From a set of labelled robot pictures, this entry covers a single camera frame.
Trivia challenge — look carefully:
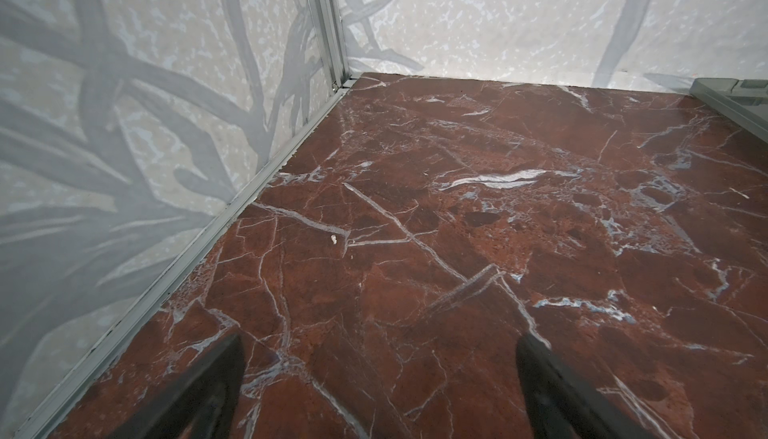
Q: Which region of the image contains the grey compartment organizer box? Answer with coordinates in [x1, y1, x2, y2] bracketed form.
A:
[690, 78, 767, 142]

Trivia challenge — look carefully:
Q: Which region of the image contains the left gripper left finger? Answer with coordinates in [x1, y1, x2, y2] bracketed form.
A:
[109, 333, 245, 438]

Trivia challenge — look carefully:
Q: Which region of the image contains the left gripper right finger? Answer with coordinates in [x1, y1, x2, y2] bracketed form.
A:
[515, 334, 652, 438]

